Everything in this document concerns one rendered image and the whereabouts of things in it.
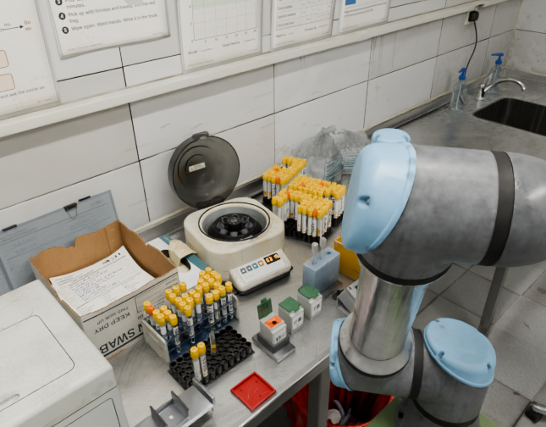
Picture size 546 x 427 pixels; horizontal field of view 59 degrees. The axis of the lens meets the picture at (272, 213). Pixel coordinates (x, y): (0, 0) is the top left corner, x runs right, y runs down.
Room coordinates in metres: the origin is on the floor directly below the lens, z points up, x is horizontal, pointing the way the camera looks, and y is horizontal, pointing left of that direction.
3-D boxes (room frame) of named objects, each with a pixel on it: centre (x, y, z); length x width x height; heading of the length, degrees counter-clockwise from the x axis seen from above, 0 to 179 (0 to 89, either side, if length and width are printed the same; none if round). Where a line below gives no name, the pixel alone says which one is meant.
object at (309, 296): (0.89, -0.09, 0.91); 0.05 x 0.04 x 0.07; 43
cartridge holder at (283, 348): (0.78, 0.00, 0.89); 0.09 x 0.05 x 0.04; 41
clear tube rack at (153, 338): (0.84, 0.19, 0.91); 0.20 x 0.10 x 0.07; 133
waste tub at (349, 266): (1.06, -0.26, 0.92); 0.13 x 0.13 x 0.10; 45
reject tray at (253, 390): (0.66, 0.04, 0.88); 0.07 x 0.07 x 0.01; 43
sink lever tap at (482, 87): (2.41, -1.18, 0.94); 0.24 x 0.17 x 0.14; 43
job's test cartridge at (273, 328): (0.78, 0.00, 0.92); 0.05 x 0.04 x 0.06; 41
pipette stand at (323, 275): (0.98, -0.12, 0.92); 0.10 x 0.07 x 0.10; 136
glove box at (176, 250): (1.02, 0.25, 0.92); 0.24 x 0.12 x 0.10; 43
